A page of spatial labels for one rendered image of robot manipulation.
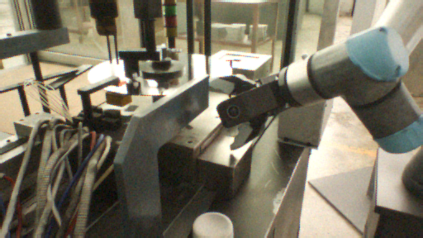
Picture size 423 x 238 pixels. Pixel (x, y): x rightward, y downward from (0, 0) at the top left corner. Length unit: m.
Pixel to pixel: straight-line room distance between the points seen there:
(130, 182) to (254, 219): 0.28
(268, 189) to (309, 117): 0.23
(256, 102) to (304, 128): 0.33
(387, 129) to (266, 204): 0.27
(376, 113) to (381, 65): 0.08
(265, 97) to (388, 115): 0.18
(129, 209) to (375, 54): 0.37
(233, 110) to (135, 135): 0.18
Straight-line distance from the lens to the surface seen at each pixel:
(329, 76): 0.49
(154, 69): 0.76
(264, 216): 0.65
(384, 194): 0.78
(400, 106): 0.52
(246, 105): 0.54
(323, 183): 2.06
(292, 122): 0.86
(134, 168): 0.44
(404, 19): 0.63
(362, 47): 0.47
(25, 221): 0.67
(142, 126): 0.43
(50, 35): 0.81
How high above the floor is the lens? 1.17
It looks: 25 degrees down
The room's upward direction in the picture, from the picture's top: straight up
